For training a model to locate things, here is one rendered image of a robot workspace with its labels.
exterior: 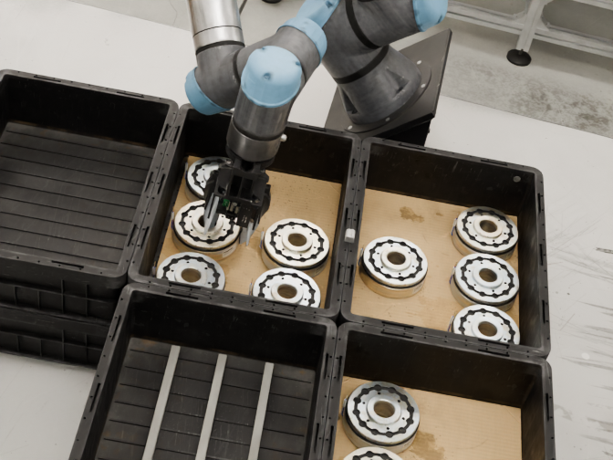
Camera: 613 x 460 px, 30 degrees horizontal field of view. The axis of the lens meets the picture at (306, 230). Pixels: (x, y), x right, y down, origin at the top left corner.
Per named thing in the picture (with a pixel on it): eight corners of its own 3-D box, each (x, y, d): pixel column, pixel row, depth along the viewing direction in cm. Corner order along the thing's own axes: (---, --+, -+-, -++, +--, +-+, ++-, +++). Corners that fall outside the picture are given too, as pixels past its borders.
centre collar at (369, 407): (367, 393, 158) (367, 391, 158) (401, 400, 158) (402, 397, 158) (364, 423, 155) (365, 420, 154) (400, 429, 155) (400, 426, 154)
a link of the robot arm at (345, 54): (338, 46, 209) (296, -12, 203) (399, 21, 202) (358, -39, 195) (320, 87, 202) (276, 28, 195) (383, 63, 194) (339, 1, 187)
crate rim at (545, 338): (360, 145, 188) (362, 134, 186) (539, 179, 188) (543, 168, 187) (336, 329, 160) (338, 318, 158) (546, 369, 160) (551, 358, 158)
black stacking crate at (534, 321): (351, 188, 194) (363, 138, 186) (522, 220, 195) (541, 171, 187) (327, 371, 166) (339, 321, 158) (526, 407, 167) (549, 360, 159)
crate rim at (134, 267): (180, 111, 187) (181, 100, 186) (359, 145, 188) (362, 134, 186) (124, 291, 159) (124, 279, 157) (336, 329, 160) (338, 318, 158)
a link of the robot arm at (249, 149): (236, 99, 161) (292, 114, 162) (230, 122, 164) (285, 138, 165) (227, 132, 156) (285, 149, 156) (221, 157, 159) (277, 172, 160)
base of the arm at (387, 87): (353, 91, 216) (325, 52, 211) (422, 56, 209) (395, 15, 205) (348, 137, 204) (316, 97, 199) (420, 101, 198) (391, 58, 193)
